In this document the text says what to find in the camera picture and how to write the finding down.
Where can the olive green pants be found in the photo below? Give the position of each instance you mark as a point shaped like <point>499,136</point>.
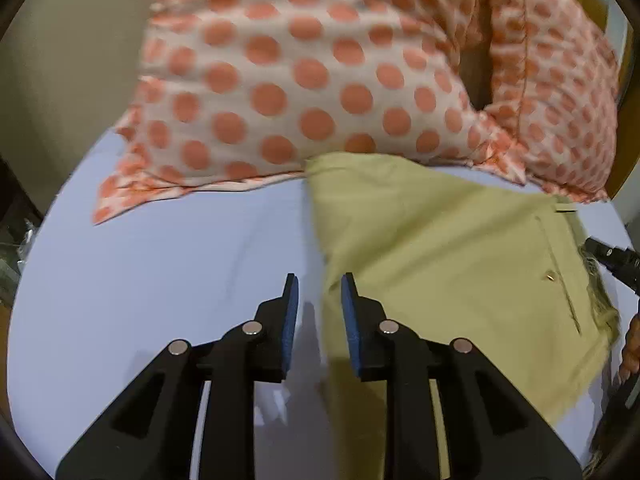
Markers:
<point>450,254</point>

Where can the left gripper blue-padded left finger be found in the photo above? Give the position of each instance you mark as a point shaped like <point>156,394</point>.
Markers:
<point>191,395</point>

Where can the lower orange polka dot pillow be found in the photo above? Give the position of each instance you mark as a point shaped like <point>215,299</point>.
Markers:
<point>554,85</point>

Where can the person's right hand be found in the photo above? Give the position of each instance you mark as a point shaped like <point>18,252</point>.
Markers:
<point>631,352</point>

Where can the upper orange polka dot pillow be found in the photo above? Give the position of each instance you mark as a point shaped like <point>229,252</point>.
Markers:
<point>236,94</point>

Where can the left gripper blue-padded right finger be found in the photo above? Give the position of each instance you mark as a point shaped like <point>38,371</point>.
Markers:
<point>450,413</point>

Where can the orange polka dot pillow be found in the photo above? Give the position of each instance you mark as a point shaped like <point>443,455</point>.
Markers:
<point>554,85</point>
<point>236,94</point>

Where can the white bed sheet mattress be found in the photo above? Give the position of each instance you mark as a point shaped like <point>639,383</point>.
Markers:
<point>97,301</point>

